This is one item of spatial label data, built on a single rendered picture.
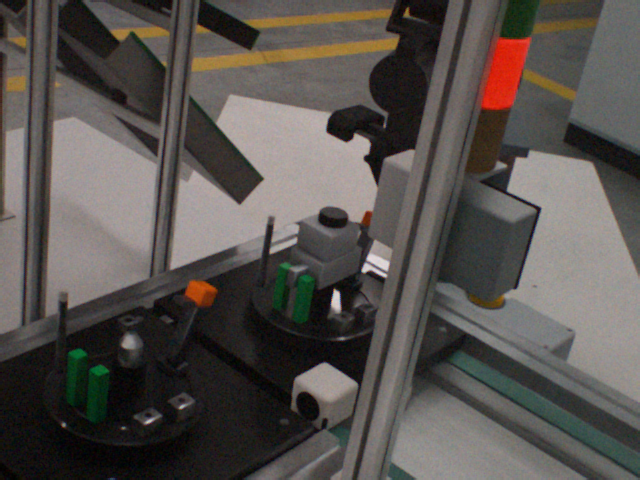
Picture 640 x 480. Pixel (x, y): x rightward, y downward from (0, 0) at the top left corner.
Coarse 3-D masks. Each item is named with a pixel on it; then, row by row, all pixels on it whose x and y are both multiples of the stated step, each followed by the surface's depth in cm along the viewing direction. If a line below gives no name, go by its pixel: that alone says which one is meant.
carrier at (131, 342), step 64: (64, 320) 85; (0, 384) 88; (64, 384) 87; (128, 384) 85; (192, 384) 89; (256, 384) 94; (0, 448) 81; (64, 448) 83; (128, 448) 82; (192, 448) 85; (256, 448) 86
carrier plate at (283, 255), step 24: (216, 288) 108; (240, 288) 109; (168, 312) 103; (216, 312) 104; (240, 312) 105; (216, 336) 100; (240, 336) 101; (264, 336) 102; (240, 360) 97; (264, 360) 98; (288, 360) 99; (312, 360) 99; (336, 360) 100; (360, 360) 101; (264, 384) 96; (288, 384) 95; (360, 384) 97
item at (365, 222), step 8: (368, 216) 107; (360, 224) 105; (368, 224) 107; (368, 232) 106; (360, 240) 108; (368, 240) 107; (368, 248) 108; (360, 256) 107; (360, 264) 108; (360, 272) 108
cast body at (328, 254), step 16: (336, 208) 101; (304, 224) 100; (320, 224) 100; (336, 224) 99; (352, 224) 101; (304, 240) 101; (320, 240) 99; (336, 240) 99; (352, 240) 101; (304, 256) 100; (320, 256) 100; (336, 256) 100; (352, 256) 103; (304, 272) 100; (320, 272) 99; (336, 272) 101; (352, 272) 104; (320, 288) 100
